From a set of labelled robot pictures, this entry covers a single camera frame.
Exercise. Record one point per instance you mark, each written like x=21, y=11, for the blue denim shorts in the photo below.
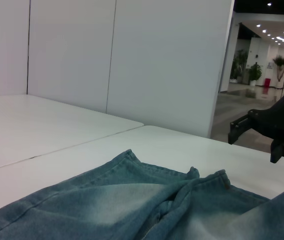
x=106, y=205

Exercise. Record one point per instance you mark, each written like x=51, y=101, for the red bin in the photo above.
x=267, y=82

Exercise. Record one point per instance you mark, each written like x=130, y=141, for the bushy dark potted plant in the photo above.
x=254, y=73

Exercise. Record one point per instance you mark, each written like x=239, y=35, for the tall green potted plant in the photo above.
x=240, y=65

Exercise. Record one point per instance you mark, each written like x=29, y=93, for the thin palm tree plant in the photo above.
x=281, y=62

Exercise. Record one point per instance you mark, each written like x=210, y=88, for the white partition panel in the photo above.
x=4, y=47
x=69, y=52
x=166, y=65

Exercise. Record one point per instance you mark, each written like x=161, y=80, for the small wall sign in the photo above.
x=270, y=65

